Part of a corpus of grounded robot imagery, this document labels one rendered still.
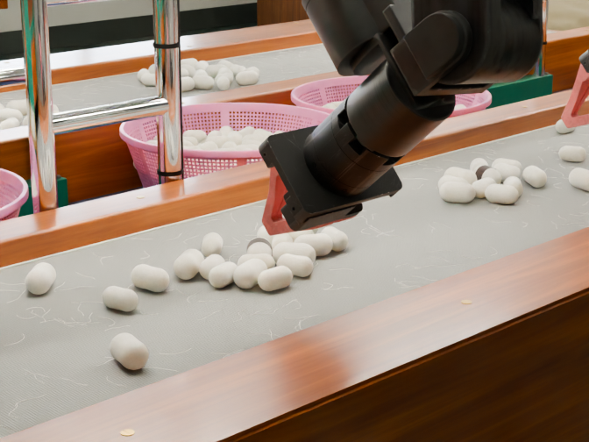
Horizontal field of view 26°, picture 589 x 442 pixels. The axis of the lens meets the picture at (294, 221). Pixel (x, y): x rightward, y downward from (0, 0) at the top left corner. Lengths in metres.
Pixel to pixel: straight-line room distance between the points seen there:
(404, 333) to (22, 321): 0.30
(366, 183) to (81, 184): 0.72
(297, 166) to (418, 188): 0.47
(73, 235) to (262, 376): 0.38
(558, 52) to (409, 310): 1.35
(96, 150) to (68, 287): 0.51
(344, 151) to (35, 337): 0.28
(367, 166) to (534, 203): 0.46
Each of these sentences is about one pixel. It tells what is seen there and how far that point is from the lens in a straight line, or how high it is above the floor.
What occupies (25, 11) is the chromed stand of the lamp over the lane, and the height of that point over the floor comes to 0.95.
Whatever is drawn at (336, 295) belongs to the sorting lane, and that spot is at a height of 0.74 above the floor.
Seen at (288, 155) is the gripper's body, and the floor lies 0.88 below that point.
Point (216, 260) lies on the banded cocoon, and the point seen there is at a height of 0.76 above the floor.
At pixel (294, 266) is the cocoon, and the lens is 1.08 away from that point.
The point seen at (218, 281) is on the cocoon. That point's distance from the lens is 1.05.
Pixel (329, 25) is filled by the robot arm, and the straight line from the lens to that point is 0.87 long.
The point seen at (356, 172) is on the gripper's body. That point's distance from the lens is 0.89.
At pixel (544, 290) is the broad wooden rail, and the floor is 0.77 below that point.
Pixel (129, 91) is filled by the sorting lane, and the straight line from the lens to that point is 1.89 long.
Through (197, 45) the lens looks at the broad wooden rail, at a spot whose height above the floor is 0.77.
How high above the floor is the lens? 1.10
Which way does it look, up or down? 17 degrees down
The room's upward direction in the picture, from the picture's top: straight up
